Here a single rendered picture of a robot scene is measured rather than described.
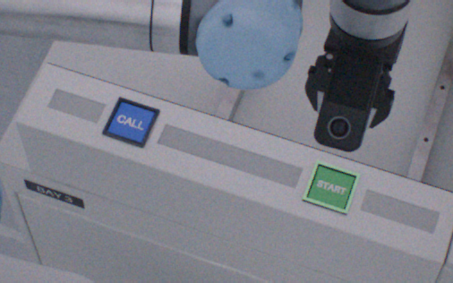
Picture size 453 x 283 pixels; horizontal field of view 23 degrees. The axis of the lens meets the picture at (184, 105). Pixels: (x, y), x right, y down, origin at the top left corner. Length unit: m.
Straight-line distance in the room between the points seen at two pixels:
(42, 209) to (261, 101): 0.35
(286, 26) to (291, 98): 0.75
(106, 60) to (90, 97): 0.20
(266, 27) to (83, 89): 0.63
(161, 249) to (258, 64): 0.78
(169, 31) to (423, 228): 0.58
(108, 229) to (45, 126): 0.25
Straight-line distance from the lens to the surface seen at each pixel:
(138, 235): 1.56
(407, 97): 1.57
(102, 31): 0.84
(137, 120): 1.37
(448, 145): 1.54
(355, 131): 1.05
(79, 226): 1.61
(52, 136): 1.38
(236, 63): 0.82
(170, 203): 1.41
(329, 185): 1.33
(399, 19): 1.01
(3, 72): 2.60
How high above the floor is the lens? 2.14
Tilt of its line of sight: 59 degrees down
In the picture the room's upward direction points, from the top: 3 degrees counter-clockwise
